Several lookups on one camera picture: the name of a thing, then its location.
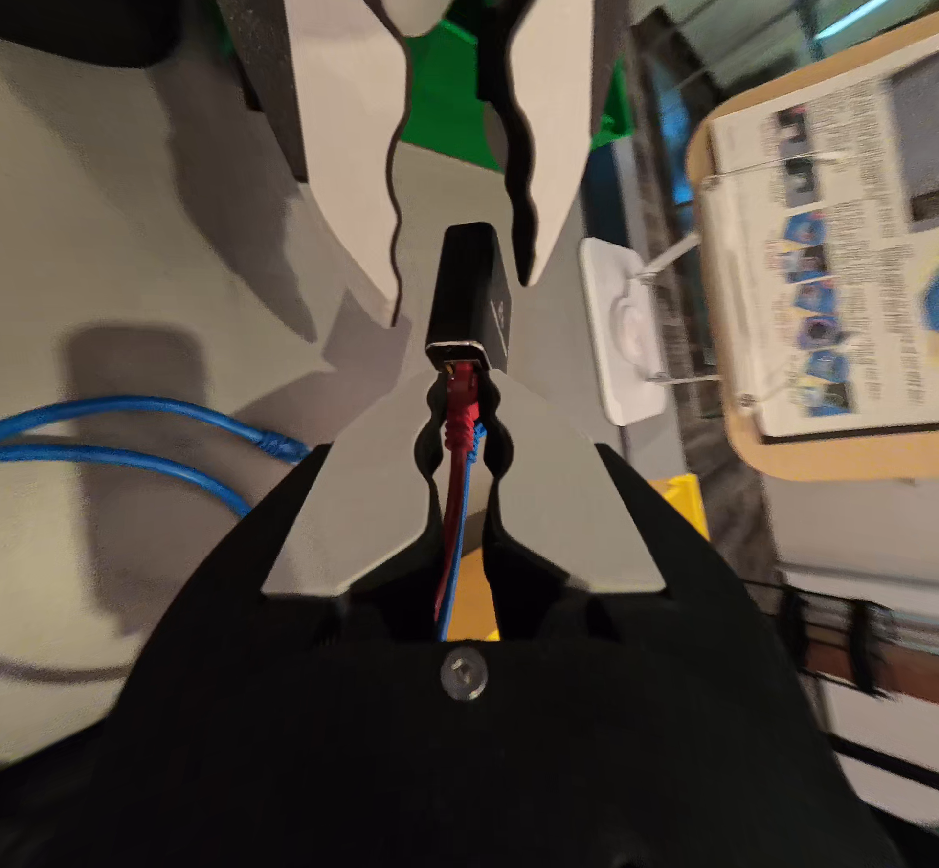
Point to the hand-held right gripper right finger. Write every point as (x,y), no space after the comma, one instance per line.
(572,516)

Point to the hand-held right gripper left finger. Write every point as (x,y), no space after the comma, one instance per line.
(352,508)

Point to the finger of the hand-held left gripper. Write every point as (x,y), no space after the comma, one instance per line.
(337,112)
(554,112)

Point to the green plastic bin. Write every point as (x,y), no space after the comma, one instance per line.
(447,98)

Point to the yellow plastic bin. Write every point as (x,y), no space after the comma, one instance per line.
(682,501)

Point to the black network switch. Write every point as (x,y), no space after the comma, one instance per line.
(469,281)

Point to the white stand base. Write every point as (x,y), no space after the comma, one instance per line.
(609,369)

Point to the wooden beam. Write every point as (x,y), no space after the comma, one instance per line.
(909,670)

